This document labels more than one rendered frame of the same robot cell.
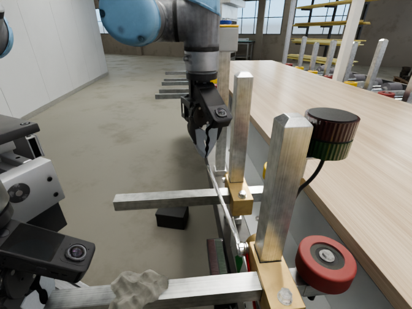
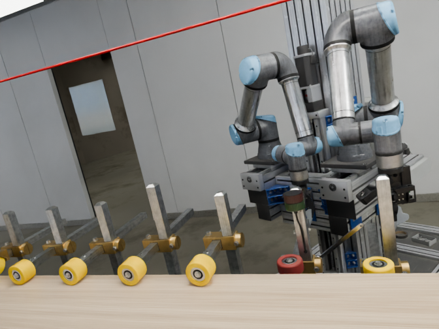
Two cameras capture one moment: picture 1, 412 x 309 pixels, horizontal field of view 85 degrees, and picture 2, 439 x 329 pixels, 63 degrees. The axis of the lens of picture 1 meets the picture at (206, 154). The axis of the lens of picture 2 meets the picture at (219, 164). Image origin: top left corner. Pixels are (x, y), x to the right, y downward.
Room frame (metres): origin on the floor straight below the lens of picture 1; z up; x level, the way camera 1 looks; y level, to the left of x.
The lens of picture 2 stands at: (0.55, -1.14, 1.46)
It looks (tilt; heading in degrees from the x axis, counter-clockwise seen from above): 12 degrees down; 117
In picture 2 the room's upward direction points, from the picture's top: 12 degrees counter-clockwise
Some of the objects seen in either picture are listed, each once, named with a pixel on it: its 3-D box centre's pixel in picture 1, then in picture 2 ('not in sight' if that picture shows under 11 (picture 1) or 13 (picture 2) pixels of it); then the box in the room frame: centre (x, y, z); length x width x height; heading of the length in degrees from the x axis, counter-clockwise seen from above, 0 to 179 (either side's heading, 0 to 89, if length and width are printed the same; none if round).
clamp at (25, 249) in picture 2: not in sight; (17, 249); (-1.01, -0.23, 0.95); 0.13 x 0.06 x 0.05; 5
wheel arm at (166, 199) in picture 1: (202, 197); (375, 254); (0.46, 0.01, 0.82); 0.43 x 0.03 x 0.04; 95
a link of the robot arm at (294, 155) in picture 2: not in sight; (295, 156); (0.18, 0.26, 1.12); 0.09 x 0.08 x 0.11; 135
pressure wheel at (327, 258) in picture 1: (318, 276); (292, 275); (0.22, -0.18, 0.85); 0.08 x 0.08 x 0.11
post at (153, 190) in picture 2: not in sight; (167, 244); (-0.24, -0.15, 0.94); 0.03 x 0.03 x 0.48; 5
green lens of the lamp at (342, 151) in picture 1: (324, 141); (294, 203); (0.26, -0.15, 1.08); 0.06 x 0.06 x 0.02
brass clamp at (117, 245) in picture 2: not in sight; (107, 245); (-0.51, -0.18, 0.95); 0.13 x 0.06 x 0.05; 5
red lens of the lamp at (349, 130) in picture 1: (328, 123); (293, 196); (0.26, -0.15, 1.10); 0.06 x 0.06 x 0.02
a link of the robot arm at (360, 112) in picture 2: not in sight; (351, 120); (0.39, 0.49, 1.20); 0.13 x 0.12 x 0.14; 2
